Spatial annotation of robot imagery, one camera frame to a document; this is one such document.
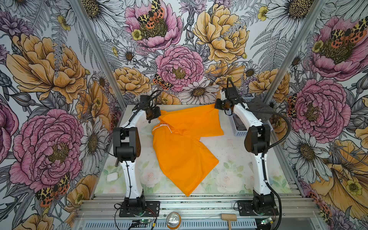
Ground small wooden mallet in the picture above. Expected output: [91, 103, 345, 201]
[221, 213, 237, 230]

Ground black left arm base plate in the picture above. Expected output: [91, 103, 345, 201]
[118, 201, 161, 218]

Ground aluminium front rail frame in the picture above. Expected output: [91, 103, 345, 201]
[72, 194, 328, 230]

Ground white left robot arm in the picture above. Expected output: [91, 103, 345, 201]
[113, 95, 161, 211]

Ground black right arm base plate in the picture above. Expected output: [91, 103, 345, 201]
[233, 200, 279, 217]

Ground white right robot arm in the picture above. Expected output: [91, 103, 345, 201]
[215, 87, 276, 215]

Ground orange drawstring shorts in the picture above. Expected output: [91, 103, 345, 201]
[152, 104, 224, 196]

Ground orange rimmed tape roll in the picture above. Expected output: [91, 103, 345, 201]
[166, 212, 182, 230]

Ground light blue perforated laundry basket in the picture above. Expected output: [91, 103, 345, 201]
[230, 98, 262, 137]

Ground aluminium frame corner post right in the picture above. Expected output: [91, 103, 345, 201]
[263, 0, 327, 104]

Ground aluminium frame corner post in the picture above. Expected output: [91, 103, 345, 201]
[263, 0, 327, 104]
[71, 1, 127, 110]

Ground grey crumpled garment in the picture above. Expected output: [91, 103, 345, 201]
[247, 97, 274, 122]

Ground aluminium frame corner post left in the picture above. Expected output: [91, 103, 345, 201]
[71, 1, 127, 110]

